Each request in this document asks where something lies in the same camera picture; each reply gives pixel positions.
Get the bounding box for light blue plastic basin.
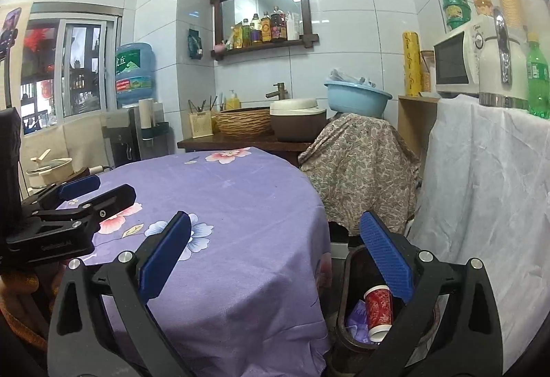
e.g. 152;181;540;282
324;68;393;119

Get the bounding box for glass storage jar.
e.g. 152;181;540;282
420;50;437;93

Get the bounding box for jar with orange lid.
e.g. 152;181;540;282
473;0;495;19

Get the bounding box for blue water jug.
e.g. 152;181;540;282
114;42;156;108

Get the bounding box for light wooden cabinet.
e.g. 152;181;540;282
397;95;441;172

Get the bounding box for sliding glass window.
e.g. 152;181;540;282
19;13;123;135

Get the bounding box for white electric kettle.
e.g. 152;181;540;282
478;6;530;109

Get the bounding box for cream pot with lid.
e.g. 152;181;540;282
26;149;74;189

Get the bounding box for row of condiment bottles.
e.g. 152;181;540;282
225;6;301;51

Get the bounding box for white microwave oven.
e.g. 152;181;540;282
433;18;495;99

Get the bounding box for brown trash bin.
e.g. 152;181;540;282
331;245;443;377

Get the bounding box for purple floral tablecloth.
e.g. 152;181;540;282
52;146;332;377

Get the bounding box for yellow patterned roll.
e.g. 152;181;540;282
403;31;423;98

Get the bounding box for red patterned paper cup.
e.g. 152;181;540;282
364;284;394;342

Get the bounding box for purple plastic wrapper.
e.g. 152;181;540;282
345;300;373;344

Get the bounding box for wicker basket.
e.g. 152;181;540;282
213;107;272;139

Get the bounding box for green packet on wall hook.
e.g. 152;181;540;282
188;29;204;59

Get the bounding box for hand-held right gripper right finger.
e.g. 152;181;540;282
359;210;503;377

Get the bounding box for white cover cloth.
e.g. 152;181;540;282
406;93;550;369

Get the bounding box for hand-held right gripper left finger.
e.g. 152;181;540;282
47;211;198;377

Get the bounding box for grey water dispenser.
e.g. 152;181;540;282
102;104;175;168

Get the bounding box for person's left hand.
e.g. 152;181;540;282
0;267;40;298

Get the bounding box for white paper cup stack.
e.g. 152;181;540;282
138;98;155;131

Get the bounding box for bundle of chopsticks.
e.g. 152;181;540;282
188;95;218;114

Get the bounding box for smartphone on stand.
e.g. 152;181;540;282
0;7;22;47

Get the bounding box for brown and white rice cooker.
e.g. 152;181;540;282
269;98;330;142

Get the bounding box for wooden framed mirror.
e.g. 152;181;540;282
210;0;319;63

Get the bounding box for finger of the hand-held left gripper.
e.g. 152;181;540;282
21;173;102;211
32;183;137;228

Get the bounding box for green soda bottle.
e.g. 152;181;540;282
526;32;550;120

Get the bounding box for floral patterned cloth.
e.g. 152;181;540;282
298;112;422;237

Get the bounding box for beige chopstick holder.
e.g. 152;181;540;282
189;110;214;139

